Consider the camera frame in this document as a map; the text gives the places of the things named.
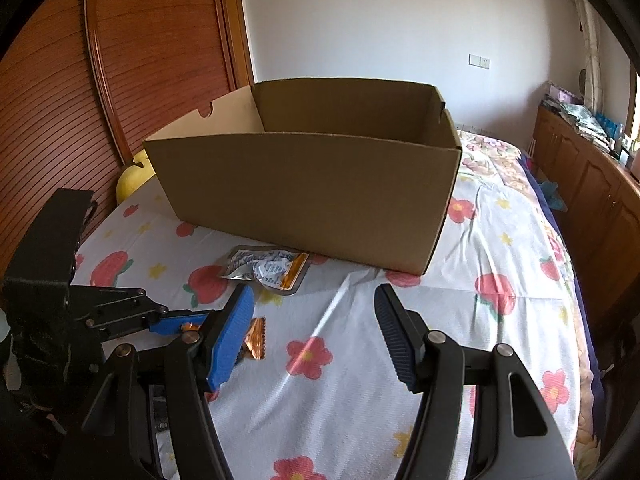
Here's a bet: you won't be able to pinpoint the wooden slatted wardrobe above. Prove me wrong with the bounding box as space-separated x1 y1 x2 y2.
0 0 256 281

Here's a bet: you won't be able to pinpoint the silver packet with orange edge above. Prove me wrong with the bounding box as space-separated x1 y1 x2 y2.
218 246 310 292

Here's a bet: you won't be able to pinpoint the yellow plush toy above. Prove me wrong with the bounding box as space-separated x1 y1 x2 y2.
116 152 155 204

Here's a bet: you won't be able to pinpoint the teal cloth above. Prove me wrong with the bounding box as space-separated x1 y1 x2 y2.
537 177 568 211

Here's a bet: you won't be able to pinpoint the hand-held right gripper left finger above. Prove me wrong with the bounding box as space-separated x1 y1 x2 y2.
52 285 256 480

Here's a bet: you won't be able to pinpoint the brown cardboard box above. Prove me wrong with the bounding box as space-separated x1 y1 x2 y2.
142 77 463 276

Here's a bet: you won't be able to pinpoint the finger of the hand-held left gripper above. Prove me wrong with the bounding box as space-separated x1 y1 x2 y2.
70 286 213 343

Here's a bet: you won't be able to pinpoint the copper foil snack packet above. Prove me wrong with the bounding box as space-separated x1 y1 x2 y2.
180 317 266 361

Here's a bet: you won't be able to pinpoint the white patterned curtain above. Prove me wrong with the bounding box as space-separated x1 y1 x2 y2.
567 0 606 116

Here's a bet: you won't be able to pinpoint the wooden side cabinet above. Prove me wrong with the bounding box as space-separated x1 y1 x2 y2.
532 102 640 331

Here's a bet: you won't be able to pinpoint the pile of assorted packets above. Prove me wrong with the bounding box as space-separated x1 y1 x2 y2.
542 80 640 161

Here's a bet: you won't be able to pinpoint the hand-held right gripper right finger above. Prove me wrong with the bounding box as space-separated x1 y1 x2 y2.
374 283 578 480

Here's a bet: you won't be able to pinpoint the white floral bedsheet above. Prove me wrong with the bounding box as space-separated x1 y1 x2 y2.
75 160 591 480

